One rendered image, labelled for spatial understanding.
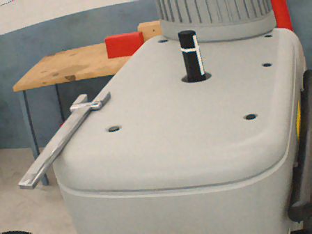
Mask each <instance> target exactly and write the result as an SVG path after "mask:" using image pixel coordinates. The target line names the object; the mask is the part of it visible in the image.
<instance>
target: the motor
mask: <svg viewBox="0 0 312 234"><path fill-rule="evenodd" d="M155 4H156V7H157V12H158V15H159V25H160V28H161V31H162V34H163V35H164V36H166V37H168V38H169V39H172V40H179V38H178V33H180V32H181V31H186V30H191V31H195V32H196V37H197V41H198V42H223V41H224V42H226V41H233V40H242V39H247V38H253V37H256V36H261V35H264V34H266V33H268V32H270V31H272V30H273V29H274V27H275V26H276V19H275V16H274V11H273V10H272V6H271V2H270V0H155Z"/></svg>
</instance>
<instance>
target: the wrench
mask: <svg viewBox="0 0 312 234"><path fill-rule="evenodd" d="M110 97H111V95H110V91H105V92H102V93H101V94H100V95H99V96H98V97H97V99H96V100H95V101H94V102H87V101H88V100H87V94H86V95H80V96H79V97H78V98H77V99H76V100H75V102H74V103H73V104H72V106H71V108H70V111H71V115H70V116H69V118H68V119H67V120H66V121H65V122H64V124H63V126H61V128H60V129H59V130H58V132H57V133H56V134H55V135H54V136H53V138H52V140H51V141H50V142H49V143H48V144H47V146H46V147H45V149H44V150H43V151H42V153H41V154H40V155H39V156H38V158H37V160H36V161H35V162H34V163H33V164H32V166H31V167H30V169H29V170H28V171H27V173H26V174H25V175H24V177H23V178H22V180H20V182H19V188H20V189H30V190H32V189H34V188H35V187H36V185H37V184H38V183H39V182H40V179H41V178H42V177H43V176H44V174H45V172H47V170H48V168H49V167H50V165H52V163H53V161H54V160H55V159H56V157H57V156H58V155H59V153H60V152H61V150H62V149H63V148H64V147H65V145H66V144H67V143H68V141H69V140H70V138H71V137H72V135H74V133H75V132H76V131H77V130H78V128H79V127H80V125H81V124H82V123H83V122H84V121H85V119H86V117H87V116H88V115H89V114H90V112H91V111H98V110H100V109H101V108H102V107H103V106H104V105H105V104H106V103H107V101H108V99H109V98H110ZM86 102H87V103H86Z"/></svg>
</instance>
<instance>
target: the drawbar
mask: <svg viewBox="0 0 312 234"><path fill-rule="evenodd" d="M195 35H196V32H195V31H191V30H186V31H181V32H180V33H178V38H179V41H180V47H181V49H193V48H196V47H195V43H194V36H195ZM196 41H197V37H196ZM197 44H198V41H197ZM199 51H200V49H199ZM200 55H201V51H200ZM182 57H183V61H184V62H185V67H186V71H187V77H188V81H189V83H192V82H194V83H198V82H200V81H205V80H206V78H205V72H204V68H203V72H204V74H203V75H202V74H201V67H200V63H199V60H198V57H197V53H196V51H190V52H184V51H182ZM201 62H202V58H201ZM202 66H203V62H202Z"/></svg>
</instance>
